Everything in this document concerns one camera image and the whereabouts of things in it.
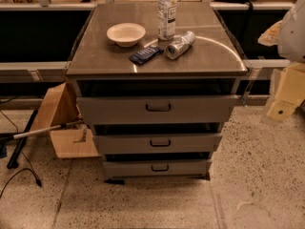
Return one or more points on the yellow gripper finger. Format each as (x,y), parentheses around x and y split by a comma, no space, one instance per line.
(270,36)
(289,93)

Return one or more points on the grey bottom drawer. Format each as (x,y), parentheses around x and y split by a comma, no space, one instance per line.
(189,168)

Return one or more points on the grey drawer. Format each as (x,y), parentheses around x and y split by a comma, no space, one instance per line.
(189,168)
(156,109)
(155,144)

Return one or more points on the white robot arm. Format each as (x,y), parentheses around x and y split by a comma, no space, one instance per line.
(289,36)

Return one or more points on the grey top drawer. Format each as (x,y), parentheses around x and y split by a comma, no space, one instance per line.
(156,109)

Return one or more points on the grey middle drawer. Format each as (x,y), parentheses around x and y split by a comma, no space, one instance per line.
(155,144)

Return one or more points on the grey metal drawer cabinet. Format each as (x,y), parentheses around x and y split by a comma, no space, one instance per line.
(210,67)

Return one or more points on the silver crushed drink can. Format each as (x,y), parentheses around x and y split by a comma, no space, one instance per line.
(180,45)

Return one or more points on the clear plastic water bottle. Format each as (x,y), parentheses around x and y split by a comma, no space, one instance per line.
(166,19)

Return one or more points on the dark blue snack packet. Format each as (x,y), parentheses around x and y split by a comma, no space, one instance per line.
(145,55)

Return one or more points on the white paper bowl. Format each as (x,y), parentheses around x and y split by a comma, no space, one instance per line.
(126,34)

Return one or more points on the brown cardboard box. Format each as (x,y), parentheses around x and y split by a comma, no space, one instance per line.
(72,139)

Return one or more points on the silver and black pole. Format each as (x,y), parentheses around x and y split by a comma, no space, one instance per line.
(40,131)

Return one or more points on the black bar on floor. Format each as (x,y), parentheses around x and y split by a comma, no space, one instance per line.
(12,164)

